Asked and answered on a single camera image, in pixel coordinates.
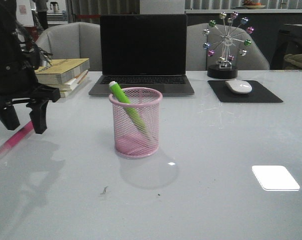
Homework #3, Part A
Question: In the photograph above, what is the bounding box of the right grey armchair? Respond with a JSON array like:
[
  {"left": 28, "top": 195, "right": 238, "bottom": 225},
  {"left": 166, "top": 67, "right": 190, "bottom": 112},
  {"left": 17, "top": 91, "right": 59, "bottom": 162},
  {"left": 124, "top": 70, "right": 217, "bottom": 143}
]
[{"left": 186, "top": 23, "right": 270, "bottom": 71}]

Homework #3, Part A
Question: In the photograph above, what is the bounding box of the pink mesh pen holder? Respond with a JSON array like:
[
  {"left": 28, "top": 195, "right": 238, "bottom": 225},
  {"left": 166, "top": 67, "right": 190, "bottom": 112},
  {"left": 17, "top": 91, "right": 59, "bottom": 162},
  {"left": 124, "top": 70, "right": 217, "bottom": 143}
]
[{"left": 109, "top": 87, "right": 163, "bottom": 158}]

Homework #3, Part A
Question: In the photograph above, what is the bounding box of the bottom yellow book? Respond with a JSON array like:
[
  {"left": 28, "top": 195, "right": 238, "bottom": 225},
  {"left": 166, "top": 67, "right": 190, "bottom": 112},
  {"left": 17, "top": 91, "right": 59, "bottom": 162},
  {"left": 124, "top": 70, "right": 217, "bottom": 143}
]
[{"left": 60, "top": 76, "right": 87, "bottom": 98}]

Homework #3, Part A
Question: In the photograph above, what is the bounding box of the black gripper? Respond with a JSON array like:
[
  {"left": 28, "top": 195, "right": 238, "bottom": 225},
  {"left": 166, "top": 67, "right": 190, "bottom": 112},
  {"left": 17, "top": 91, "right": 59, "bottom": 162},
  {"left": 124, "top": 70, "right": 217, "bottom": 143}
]
[{"left": 0, "top": 0, "right": 60, "bottom": 134}]

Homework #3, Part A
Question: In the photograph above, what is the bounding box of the grey open laptop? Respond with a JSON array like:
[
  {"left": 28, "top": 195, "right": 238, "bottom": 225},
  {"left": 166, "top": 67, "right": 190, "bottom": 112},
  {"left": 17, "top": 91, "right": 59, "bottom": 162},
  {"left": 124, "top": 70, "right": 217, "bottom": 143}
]
[{"left": 89, "top": 14, "right": 194, "bottom": 97}]

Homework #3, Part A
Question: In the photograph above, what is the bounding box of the green highlighter pen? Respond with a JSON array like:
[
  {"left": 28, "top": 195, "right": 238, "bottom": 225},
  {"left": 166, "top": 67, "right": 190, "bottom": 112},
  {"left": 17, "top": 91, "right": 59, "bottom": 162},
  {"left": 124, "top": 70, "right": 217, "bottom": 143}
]
[{"left": 109, "top": 81, "right": 152, "bottom": 141}]

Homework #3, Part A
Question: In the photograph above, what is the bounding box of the top yellow book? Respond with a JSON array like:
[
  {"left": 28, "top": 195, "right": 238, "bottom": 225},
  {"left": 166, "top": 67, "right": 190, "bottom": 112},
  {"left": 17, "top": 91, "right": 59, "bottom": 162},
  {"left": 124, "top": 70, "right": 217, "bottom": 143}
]
[{"left": 35, "top": 58, "right": 90, "bottom": 85}]

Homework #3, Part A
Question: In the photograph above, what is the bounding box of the grey armchair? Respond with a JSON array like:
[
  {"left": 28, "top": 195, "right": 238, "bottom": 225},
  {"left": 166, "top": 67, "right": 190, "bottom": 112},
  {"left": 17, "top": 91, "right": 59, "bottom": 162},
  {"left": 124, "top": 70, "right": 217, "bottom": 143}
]
[
  {"left": 186, "top": 23, "right": 270, "bottom": 71},
  {"left": 36, "top": 22, "right": 102, "bottom": 71}
]

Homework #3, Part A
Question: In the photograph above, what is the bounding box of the ferris wheel desk toy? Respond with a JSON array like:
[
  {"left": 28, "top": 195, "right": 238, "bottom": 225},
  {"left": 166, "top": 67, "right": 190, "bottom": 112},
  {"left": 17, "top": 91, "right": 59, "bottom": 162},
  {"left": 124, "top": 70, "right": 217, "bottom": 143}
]
[{"left": 202, "top": 11, "right": 253, "bottom": 79}]

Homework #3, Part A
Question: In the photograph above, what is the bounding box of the white computer mouse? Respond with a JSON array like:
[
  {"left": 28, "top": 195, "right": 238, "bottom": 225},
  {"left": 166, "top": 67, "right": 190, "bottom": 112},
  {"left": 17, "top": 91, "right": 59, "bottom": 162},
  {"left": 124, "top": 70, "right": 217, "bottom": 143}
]
[{"left": 225, "top": 79, "right": 253, "bottom": 94}]

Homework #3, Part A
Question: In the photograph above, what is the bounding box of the pink highlighter pen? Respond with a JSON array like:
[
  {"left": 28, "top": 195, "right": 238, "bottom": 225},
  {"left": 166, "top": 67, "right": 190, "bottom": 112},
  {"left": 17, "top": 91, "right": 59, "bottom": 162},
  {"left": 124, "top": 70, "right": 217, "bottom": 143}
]
[{"left": 0, "top": 121, "right": 33, "bottom": 160}]

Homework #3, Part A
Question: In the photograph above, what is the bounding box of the left grey armchair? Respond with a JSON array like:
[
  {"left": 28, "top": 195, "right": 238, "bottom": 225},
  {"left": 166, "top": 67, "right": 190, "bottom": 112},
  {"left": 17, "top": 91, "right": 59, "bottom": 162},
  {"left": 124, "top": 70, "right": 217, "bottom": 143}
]
[{"left": 36, "top": 22, "right": 102, "bottom": 71}]

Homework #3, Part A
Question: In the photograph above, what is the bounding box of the black mouse pad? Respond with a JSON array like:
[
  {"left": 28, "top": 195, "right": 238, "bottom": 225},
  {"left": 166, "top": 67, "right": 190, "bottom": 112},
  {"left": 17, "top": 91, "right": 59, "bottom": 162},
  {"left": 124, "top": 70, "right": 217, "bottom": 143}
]
[{"left": 208, "top": 80, "right": 283, "bottom": 103}]

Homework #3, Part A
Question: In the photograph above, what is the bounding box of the standing person in background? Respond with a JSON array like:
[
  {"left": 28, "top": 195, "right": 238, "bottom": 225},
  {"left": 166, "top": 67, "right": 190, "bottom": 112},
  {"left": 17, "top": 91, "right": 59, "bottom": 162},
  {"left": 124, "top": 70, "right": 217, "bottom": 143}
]
[{"left": 32, "top": 0, "right": 48, "bottom": 30}]

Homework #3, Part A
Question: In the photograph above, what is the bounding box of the fruit bowl on counter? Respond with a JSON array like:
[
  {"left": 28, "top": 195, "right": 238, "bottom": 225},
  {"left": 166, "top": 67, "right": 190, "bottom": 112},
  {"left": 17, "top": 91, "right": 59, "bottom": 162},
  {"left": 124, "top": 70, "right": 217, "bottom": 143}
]
[{"left": 242, "top": 0, "right": 265, "bottom": 10}]

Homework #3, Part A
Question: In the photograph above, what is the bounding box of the beige cushioned seat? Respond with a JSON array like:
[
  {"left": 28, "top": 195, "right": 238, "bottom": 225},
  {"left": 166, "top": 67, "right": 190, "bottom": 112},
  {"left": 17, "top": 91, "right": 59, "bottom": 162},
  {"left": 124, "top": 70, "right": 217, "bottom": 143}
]
[{"left": 284, "top": 54, "right": 302, "bottom": 69}]

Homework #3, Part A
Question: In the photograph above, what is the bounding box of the middle white book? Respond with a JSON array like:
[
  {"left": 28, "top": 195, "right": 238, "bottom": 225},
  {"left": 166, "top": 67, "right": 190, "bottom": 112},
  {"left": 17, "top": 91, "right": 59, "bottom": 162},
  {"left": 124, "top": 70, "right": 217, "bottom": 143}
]
[{"left": 48, "top": 70, "right": 88, "bottom": 92}]

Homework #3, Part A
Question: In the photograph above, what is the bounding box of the yellow book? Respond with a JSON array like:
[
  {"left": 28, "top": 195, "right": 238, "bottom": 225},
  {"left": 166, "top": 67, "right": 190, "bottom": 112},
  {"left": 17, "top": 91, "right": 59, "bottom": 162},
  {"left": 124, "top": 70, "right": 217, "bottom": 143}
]
[
  {"left": 35, "top": 58, "right": 90, "bottom": 85},
  {"left": 60, "top": 76, "right": 87, "bottom": 98}
]

